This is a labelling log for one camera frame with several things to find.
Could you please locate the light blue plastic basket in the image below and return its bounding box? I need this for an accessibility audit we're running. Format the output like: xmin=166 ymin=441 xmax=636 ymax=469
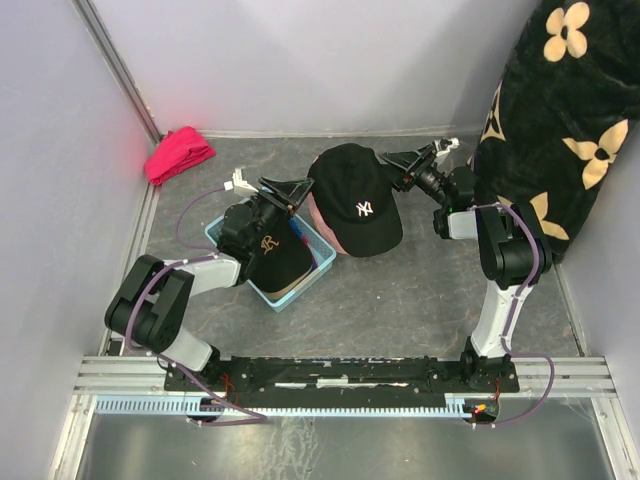
xmin=196 ymin=195 xmax=336 ymax=312

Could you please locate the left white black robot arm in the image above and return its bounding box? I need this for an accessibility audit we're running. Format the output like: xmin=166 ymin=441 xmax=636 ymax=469
xmin=104 ymin=178 xmax=315 ymax=390

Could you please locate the black floral blanket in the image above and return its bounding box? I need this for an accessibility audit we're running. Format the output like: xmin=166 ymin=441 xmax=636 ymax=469
xmin=472 ymin=1 xmax=639 ymax=262

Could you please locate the pink cap with R logo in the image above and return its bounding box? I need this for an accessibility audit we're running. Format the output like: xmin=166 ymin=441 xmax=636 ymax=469
xmin=308 ymin=193 xmax=347 ymax=255

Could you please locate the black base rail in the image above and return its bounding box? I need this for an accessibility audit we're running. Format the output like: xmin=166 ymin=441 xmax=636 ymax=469
xmin=193 ymin=355 xmax=520 ymax=408

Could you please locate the black cap white NY logo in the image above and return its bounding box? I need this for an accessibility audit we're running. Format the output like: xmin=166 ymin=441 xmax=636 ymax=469
xmin=308 ymin=143 xmax=403 ymax=258

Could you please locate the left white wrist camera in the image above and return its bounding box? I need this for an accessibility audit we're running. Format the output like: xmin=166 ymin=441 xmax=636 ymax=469
xmin=223 ymin=168 xmax=258 ymax=198

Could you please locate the tan cap in basket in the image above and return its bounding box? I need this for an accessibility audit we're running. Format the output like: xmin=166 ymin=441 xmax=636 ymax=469
xmin=264 ymin=273 xmax=308 ymax=302

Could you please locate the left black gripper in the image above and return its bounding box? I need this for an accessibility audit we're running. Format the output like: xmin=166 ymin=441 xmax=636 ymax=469
xmin=247 ymin=176 xmax=315 ymax=253

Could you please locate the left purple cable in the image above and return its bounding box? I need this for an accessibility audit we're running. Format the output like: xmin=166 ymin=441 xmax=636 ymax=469
xmin=124 ymin=187 xmax=274 ymax=426

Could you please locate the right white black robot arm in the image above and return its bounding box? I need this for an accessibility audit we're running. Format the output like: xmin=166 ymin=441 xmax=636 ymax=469
xmin=379 ymin=138 xmax=552 ymax=391

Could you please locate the aluminium corner profile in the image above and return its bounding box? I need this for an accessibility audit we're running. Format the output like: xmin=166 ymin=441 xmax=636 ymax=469
xmin=71 ymin=0 xmax=163 ymax=144

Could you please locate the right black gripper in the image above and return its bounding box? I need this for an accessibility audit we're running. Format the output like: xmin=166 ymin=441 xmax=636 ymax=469
xmin=374 ymin=143 xmax=449 ymax=207

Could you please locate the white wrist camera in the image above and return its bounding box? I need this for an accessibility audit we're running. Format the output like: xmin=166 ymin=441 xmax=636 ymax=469
xmin=223 ymin=168 xmax=258 ymax=198
xmin=433 ymin=137 xmax=460 ymax=157

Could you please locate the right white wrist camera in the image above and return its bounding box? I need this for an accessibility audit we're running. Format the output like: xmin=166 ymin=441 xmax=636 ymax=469
xmin=433 ymin=137 xmax=460 ymax=157

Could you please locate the light blue cable duct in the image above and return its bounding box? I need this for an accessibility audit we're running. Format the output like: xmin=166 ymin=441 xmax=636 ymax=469
xmin=94 ymin=395 xmax=489 ymax=420

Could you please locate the red cloth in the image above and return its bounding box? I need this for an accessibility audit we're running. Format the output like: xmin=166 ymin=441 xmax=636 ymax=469
xmin=144 ymin=126 xmax=216 ymax=186

